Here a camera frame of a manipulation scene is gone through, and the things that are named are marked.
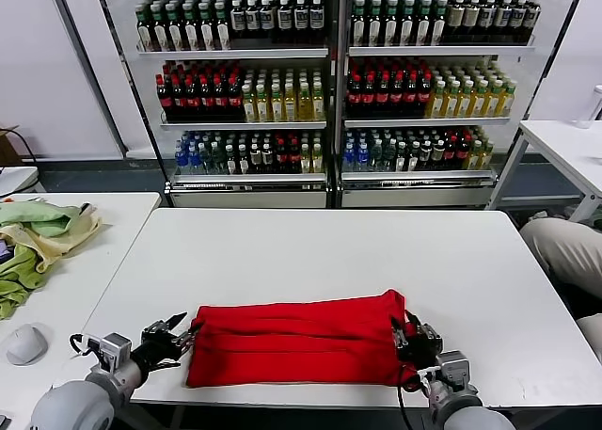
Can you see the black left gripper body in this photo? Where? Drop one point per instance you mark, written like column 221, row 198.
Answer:
column 157, row 347

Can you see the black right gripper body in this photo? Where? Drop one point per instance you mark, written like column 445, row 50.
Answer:
column 421, row 345

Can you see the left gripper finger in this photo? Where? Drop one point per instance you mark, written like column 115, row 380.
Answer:
column 187, row 338
column 164, row 326

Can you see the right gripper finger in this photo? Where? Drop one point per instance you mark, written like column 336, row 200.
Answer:
column 413, row 324
column 398, row 333

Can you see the red garment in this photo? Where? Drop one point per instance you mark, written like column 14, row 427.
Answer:
column 291, row 345

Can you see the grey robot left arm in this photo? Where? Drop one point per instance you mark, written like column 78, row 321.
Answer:
column 70, row 406

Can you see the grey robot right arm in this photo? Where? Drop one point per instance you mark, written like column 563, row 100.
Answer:
column 470, row 418

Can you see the grey drinks shelf unit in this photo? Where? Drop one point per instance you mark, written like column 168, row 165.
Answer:
column 249, row 198
column 414, row 197

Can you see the cream yellow garment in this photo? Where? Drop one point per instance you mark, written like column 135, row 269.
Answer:
column 61, row 249

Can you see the grey computer mouse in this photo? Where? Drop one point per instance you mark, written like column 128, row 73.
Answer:
column 26, row 345

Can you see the white metal shelf board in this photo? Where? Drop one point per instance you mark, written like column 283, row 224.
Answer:
column 423, row 121
column 235, row 53
column 249, row 178
column 442, row 51
column 244, row 125
column 414, row 176

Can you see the olive green towel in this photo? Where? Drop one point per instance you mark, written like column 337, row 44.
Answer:
column 19, row 275

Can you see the blue water bottle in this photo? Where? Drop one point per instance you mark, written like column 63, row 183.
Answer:
column 361, row 156
column 348, row 156
column 193, row 159
column 180, row 159

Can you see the dark tea bottle white label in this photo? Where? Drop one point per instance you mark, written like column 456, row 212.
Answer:
column 400, row 156
column 413, row 156
column 425, row 156
column 437, row 156
column 230, row 159
column 255, row 159
column 243, row 159
column 267, row 159

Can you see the beige trousered leg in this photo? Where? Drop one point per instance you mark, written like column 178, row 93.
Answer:
column 564, row 251

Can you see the light green garment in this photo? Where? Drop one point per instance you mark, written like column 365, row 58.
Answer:
column 37, row 216

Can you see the clear green bottle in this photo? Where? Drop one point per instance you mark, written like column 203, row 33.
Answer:
column 375, row 156
column 217, row 159
column 388, row 156

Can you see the small dark device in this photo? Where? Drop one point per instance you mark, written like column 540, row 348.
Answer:
column 4, row 420

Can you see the red cap cola bottle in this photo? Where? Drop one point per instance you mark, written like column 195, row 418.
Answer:
column 204, row 100
column 353, row 96
column 463, row 156
column 396, row 96
column 424, row 96
column 233, row 100
column 176, row 100
column 294, row 159
column 450, row 156
column 190, row 100
column 410, row 96
column 368, row 96
column 382, row 96
column 163, row 100
column 280, row 159
column 218, row 100

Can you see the yellow juice bottle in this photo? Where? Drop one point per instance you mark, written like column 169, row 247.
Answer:
column 475, row 156
column 451, row 101
column 318, row 105
column 317, row 159
column 305, row 105
column 486, row 156
column 494, row 101
column 305, row 159
column 480, row 101
column 261, row 105
column 437, row 101
column 465, row 101
column 507, row 101
column 276, row 105
column 290, row 105
column 248, row 105

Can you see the white plastic box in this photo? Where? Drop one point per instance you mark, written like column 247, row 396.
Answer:
column 16, row 180

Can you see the white side table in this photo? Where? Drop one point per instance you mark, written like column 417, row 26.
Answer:
column 559, row 143

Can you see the brown cardboard box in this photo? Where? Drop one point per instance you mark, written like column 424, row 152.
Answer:
column 7, row 148

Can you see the small clear cup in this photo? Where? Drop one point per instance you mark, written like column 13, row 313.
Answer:
column 583, row 123

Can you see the grey diagonal pole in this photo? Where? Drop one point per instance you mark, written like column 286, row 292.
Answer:
column 89, row 68

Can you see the green cap tea bottle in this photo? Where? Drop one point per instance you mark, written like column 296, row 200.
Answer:
column 390, row 25
column 438, row 25
column 374, row 25
column 159, row 27
column 423, row 25
column 357, row 25
column 221, row 27
column 190, row 27
column 206, row 27
column 142, row 27
column 174, row 27
column 407, row 25

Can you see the dark bottle beige label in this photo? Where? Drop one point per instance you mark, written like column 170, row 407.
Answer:
column 454, row 17
column 531, row 17
column 469, row 17
column 486, row 17
column 517, row 17
column 502, row 17

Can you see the dark bottle blue white label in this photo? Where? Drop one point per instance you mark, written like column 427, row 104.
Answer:
column 237, row 20
column 316, row 20
column 284, row 20
column 301, row 20
column 267, row 20
column 253, row 20

